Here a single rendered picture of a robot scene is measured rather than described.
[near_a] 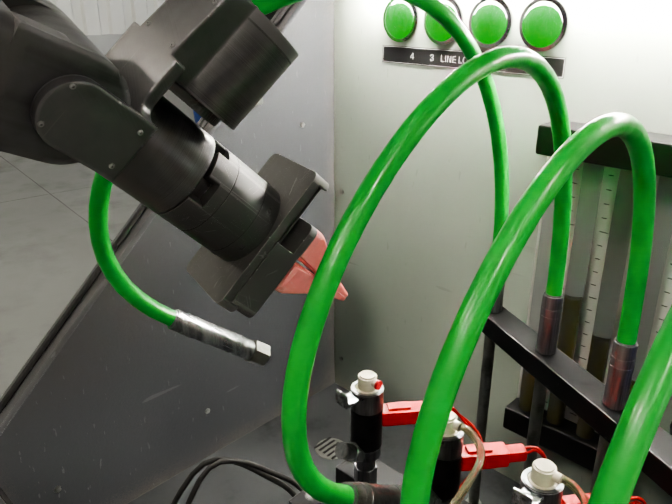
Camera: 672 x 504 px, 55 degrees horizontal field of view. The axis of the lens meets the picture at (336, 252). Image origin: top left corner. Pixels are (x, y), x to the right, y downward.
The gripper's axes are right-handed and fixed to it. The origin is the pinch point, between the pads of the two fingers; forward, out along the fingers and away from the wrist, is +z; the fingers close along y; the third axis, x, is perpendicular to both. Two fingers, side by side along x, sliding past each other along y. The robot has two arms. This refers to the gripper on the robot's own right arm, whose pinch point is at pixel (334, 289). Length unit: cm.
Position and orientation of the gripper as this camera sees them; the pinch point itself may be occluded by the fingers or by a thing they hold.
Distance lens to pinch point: 47.7
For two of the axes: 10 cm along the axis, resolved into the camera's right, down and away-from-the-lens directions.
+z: 6.2, 5.1, 6.0
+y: 6.0, -8.0, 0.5
